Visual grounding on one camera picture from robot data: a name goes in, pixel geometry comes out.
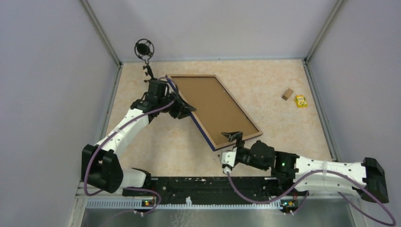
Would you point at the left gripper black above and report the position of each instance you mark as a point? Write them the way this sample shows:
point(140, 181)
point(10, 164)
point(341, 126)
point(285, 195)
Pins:
point(182, 109)

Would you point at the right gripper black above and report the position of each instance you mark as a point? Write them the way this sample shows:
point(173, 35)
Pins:
point(234, 135)

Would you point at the wooden picture frame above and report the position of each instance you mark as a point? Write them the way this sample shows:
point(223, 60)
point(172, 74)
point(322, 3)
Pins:
point(213, 109)

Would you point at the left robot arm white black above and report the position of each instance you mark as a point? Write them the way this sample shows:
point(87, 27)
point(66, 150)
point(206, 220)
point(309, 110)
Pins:
point(101, 170)

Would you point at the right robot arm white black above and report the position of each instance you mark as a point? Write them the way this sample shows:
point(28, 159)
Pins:
point(366, 178)

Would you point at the small brown wooden block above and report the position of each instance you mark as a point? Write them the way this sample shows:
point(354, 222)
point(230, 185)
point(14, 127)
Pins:
point(287, 94)

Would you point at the small yellow toy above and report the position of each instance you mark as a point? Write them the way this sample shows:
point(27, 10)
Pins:
point(300, 101)

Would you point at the black microphone on tripod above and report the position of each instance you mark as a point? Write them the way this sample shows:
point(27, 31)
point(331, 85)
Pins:
point(144, 50)

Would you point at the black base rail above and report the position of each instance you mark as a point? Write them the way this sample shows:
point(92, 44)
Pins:
point(209, 190)

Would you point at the white cable duct strip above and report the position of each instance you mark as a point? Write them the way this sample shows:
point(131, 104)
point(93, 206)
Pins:
point(139, 204)

